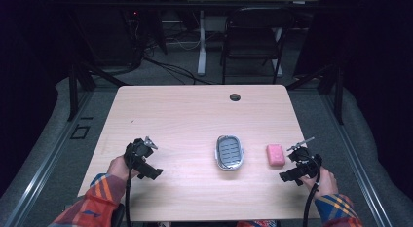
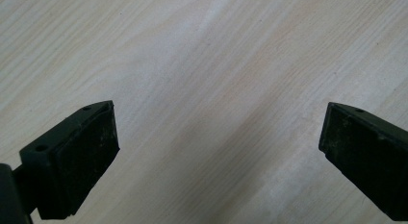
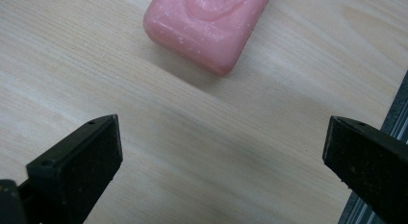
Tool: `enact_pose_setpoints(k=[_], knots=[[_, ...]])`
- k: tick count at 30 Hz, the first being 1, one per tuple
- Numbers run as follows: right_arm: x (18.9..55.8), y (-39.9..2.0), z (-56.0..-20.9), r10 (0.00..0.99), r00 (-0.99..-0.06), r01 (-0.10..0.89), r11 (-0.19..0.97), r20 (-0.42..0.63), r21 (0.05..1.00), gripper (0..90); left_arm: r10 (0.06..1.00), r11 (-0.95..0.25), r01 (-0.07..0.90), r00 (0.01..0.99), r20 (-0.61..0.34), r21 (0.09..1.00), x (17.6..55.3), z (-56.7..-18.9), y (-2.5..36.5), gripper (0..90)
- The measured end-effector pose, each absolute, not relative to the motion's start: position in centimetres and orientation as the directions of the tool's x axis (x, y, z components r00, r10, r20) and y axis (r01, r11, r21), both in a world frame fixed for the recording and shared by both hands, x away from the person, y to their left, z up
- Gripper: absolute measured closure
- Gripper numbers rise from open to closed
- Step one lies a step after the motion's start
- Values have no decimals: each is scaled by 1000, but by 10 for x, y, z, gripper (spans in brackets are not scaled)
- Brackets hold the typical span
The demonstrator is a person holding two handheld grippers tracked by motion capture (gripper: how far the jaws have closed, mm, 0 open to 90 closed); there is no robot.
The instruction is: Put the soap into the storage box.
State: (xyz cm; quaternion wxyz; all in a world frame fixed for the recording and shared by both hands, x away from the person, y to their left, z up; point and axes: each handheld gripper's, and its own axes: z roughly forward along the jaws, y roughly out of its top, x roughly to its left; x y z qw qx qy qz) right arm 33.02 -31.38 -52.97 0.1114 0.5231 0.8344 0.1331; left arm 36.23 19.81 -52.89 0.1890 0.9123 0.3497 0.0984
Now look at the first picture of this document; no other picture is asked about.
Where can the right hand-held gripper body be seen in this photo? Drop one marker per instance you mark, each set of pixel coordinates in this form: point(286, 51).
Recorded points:
point(303, 167)

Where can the grey soap dish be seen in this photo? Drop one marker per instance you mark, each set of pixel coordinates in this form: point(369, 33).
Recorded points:
point(229, 153)

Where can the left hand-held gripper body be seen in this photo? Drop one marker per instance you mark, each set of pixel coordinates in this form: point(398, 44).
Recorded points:
point(142, 162)

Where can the person's plaid clothing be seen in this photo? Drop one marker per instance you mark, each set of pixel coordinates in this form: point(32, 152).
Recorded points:
point(258, 223)

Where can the pink soap bar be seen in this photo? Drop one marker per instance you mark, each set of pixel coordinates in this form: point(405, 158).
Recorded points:
point(276, 155)

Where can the black metal stand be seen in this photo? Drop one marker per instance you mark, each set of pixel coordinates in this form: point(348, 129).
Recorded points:
point(74, 90)
point(337, 90)

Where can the person's right hand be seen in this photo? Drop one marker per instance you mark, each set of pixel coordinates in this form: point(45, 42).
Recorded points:
point(324, 184)

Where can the black folding chair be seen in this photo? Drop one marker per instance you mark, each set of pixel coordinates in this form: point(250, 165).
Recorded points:
point(250, 42)

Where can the person's left hand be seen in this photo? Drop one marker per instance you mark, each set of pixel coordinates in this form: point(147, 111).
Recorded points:
point(118, 168)

